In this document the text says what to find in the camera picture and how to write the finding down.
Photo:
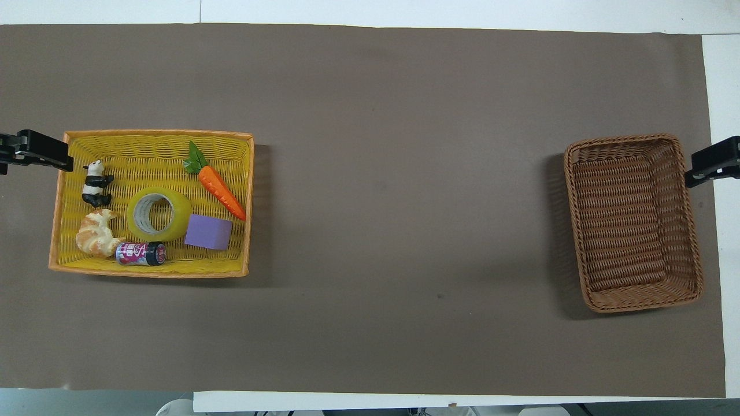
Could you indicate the yellow wicker basket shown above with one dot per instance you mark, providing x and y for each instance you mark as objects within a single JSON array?
[{"x": 225, "y": 173}]

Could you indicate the yellow tape roll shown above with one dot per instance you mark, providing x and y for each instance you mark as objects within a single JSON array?
[{"x": 134, "y": 212}]

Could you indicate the brown wicker basket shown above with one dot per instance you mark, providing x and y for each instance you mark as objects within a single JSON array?
[{"x": 633, "y": 225}]

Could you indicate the toy carrot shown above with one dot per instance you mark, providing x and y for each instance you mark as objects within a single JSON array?
[{"x": 219, "y": 189}]

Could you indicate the purple foam block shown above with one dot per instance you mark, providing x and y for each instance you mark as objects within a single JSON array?
[{"x": 208, "y": 232}]

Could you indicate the small pink can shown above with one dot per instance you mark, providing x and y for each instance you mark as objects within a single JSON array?
[{"x": 139, "y": 254}]

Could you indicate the toy croissant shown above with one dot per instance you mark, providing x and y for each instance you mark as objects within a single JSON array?
[{"x": 95, "y": 234}]

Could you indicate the panda figurine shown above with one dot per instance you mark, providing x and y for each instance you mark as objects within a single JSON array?
[{"x": 94, "y": 184}]

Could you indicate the black stand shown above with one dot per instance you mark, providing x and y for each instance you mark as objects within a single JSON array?
[
  {"x": 37, "y": 149},
  {"x": 714, "y": 162}
]

